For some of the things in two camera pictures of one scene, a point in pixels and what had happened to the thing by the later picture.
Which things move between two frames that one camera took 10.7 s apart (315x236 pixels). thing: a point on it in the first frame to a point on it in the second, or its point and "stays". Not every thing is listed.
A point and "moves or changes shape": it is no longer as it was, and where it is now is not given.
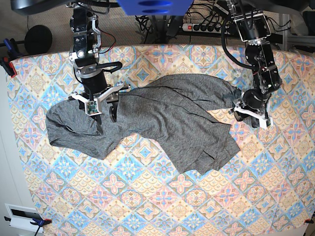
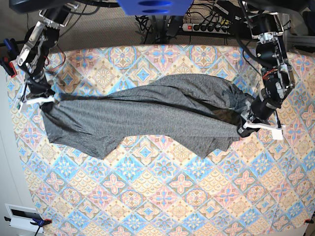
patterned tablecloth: x=267 y=189 stays
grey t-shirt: x=171 y=115 moves or changes shape
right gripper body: x=253 y=102 to x=261 y=114
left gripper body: x=96 y=92 to x=37 y=91
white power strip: x=206 y=28 stays
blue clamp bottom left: x=39 y=222 stays
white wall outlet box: x=21 y=217 stays
